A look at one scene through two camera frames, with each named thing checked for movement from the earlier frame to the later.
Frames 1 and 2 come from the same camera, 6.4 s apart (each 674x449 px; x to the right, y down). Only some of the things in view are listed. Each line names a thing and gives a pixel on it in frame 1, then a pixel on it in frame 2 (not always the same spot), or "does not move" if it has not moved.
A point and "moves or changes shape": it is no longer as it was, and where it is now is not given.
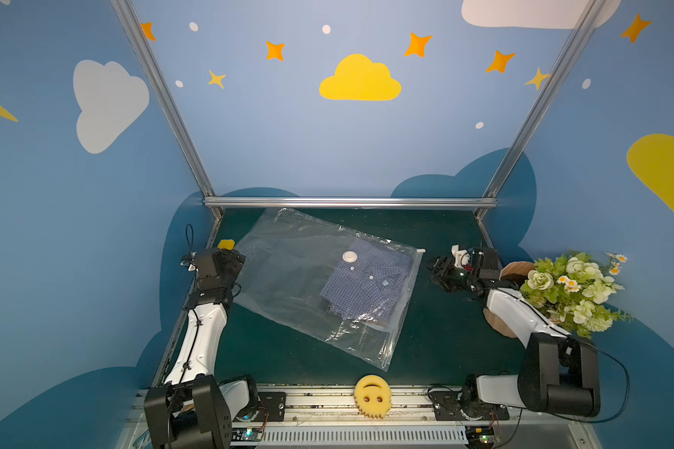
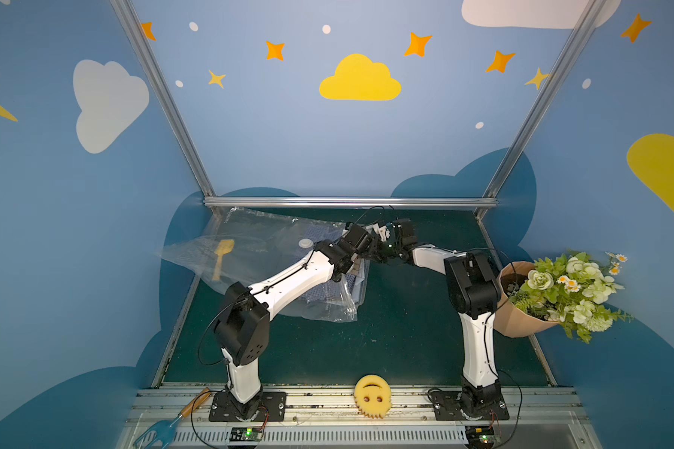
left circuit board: (246, 434) does not move
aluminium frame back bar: (351, 202) does not move
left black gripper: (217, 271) to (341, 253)
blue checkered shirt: (368, 281) to (348, 288)
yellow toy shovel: (227, 243) does not move
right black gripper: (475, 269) to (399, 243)
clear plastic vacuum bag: (351, 289) moves or changes shape
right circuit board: (480, 437) does not move
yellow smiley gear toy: (373, 396) does not move
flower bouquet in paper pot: (573, 288) does not move
